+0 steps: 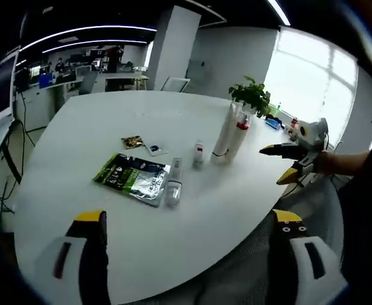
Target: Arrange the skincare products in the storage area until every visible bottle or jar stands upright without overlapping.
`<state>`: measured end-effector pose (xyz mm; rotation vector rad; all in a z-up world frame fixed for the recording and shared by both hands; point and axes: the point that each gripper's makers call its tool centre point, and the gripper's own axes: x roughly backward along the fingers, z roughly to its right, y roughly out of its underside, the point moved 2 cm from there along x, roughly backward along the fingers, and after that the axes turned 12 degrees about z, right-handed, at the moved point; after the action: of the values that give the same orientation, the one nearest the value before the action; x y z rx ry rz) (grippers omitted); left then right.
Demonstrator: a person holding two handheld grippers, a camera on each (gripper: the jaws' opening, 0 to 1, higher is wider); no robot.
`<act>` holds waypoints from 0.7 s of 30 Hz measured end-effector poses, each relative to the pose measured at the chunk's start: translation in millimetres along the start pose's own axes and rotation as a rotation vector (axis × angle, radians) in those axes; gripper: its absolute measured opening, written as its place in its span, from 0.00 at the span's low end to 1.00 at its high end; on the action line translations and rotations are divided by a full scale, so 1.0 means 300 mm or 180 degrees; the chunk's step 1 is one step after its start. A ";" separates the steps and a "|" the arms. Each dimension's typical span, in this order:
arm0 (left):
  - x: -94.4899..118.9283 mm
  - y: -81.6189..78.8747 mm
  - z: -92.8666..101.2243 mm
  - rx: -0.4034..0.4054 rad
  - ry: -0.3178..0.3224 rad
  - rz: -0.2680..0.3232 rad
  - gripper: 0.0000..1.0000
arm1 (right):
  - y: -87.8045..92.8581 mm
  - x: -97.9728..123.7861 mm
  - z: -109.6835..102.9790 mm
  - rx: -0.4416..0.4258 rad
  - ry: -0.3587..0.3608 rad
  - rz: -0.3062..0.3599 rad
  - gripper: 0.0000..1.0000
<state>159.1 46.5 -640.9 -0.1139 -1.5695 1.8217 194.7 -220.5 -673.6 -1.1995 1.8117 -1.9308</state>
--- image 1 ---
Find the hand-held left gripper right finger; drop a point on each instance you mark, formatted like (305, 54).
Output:
(287, 270)

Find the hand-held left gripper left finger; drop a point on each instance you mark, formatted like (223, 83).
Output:
(78, 270)

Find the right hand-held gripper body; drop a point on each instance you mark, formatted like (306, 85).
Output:
(314, 135)

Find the red collar skincare pump bottle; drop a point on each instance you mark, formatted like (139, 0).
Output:
(240, 139)

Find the white skincare tube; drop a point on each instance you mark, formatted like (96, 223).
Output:
(224, 136)

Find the small white skincare pump bottle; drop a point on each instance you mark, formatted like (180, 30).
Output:
(174, 184)
(198, 157)

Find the dark green skincare pouch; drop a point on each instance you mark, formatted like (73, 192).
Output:
(132, 179)

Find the clear skincare sachet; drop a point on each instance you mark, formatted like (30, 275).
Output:
(155, 150)

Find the gold skincare sachet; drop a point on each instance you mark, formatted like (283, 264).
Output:
(132, 142)

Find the person's right hand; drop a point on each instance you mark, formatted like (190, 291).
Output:
(327, 162)

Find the red and white small box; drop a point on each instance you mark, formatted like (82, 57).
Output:
(294, 125)

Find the blue packet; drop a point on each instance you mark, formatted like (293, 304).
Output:
(273, 124)

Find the grey mesh office chair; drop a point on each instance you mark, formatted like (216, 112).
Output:
(243, 254)

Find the large bright window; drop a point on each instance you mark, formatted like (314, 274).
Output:
(313, 82)

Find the potted green plant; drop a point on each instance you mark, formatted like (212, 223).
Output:
(249, 95)

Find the wide ceiling light strip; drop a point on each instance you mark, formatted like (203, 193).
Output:
(279, 12)

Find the white chair back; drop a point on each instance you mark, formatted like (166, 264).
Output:
(175, 84)

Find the black-legged monitor desk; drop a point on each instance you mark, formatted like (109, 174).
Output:
(8, 143)

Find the white background desk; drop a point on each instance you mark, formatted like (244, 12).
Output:
(125, 77)

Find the grey swivel office chair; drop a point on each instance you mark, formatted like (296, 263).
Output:
(87, 83)

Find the blue box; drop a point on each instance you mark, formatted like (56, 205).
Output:
(46, 80)

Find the computer monitor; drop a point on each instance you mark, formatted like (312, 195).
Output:
(0, 92)

